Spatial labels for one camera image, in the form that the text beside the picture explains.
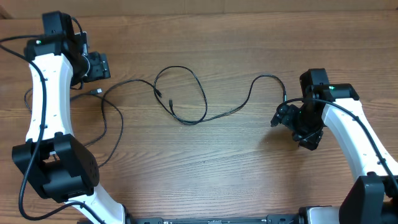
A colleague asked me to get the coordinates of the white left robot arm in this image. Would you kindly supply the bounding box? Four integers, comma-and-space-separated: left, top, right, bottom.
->
12, 29, 132, 223

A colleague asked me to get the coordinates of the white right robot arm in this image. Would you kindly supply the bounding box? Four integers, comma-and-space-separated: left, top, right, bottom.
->
271, 84, 397, 223

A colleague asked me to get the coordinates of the thin black USB cable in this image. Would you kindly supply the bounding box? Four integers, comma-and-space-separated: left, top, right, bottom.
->
24, 78, 163, 168

